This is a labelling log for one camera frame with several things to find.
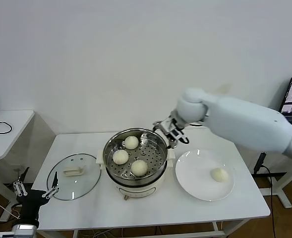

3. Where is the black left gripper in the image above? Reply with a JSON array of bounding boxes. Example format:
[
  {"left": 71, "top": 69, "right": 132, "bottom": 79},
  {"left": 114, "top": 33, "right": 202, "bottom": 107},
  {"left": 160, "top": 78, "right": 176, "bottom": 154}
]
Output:
[{"left": 13, "top": 167, "right": 60, "bottom": 222}]

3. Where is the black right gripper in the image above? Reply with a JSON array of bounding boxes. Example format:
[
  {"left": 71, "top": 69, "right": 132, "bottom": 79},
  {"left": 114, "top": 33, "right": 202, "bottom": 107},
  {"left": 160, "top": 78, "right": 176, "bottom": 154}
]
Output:
[{"left": 169, "top": 125, "right": 186, "bottom": 149}]

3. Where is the white steamed baozi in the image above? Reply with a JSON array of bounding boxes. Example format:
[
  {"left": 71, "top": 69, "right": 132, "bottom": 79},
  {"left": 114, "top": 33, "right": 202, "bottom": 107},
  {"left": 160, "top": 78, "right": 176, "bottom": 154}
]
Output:
[
  {"left": 124, "top": 135, "right": 139, "bottom": 150},
  {"left": 210, "top": 167, "right": 229, "bottom": 183},
  {"left": 112, "top": 149, "right": 129, "bottom": 165},
  {"left": 130, "top": 160, "right": 148, "bottom": 177}
]

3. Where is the round glass pot lid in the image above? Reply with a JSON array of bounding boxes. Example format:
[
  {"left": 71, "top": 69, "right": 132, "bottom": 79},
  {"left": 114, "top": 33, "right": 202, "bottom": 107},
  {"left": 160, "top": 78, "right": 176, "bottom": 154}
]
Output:
[{"left": 46, "top": 153, "right": 102, "bottom": 201}]

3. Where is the perforated steel steamer basket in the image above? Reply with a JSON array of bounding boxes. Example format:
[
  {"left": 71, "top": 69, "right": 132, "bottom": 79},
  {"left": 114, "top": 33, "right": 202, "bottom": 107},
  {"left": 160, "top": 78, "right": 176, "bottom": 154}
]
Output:
[{"left": 103, "top": 127, "right": 169, "bottom": 185}]

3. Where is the round white plate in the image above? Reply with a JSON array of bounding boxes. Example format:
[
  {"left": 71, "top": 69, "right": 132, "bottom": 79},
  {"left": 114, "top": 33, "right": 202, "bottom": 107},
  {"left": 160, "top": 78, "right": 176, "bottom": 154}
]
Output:
[{"left": 175, "top": 148, "right": 235, "bottom": 202}]

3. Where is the white side table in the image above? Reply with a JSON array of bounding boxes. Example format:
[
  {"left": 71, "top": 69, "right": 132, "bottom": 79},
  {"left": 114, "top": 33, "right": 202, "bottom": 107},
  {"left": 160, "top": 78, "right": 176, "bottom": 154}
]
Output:
[
  {"left": 251, "top": 155, "right": 292, "bottom": 209},
  {"left": 0, "top": 110, "right": 35, "bottom": 223}
]

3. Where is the cream electric cooker pot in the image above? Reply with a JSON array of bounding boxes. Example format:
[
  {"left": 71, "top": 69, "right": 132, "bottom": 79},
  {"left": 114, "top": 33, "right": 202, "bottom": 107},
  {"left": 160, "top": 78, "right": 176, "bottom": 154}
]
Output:
[{"left": 96, "top": 145, "right": 175, "bottom": 201}]

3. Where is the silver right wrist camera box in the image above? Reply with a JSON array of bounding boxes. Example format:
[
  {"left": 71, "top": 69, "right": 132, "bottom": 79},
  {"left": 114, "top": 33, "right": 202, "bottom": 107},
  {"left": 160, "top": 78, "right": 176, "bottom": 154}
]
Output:
[{"left": 158, "top": 119, "right": 177, "bottom": 135}]

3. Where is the white floor cable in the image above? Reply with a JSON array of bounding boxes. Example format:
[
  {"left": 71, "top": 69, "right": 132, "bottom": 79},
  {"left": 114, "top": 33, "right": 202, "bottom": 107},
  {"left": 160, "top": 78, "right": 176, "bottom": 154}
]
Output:
[{"left": 0, "top": 197, "right": 21, "bottom": 220}]

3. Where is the black cable with adapter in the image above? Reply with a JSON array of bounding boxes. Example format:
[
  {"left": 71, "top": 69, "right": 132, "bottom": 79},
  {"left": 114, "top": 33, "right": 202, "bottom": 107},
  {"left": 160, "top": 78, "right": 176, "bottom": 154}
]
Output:
[{"left": 253, "top": 152, "right": 278, "bottom": 238}]

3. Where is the white work table frame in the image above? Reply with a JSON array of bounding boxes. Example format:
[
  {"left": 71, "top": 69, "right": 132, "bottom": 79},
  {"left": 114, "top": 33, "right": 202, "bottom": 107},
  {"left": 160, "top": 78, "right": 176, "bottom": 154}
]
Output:
[{"left": 36, "top": 220, "right": 250, "bottom": 238}]

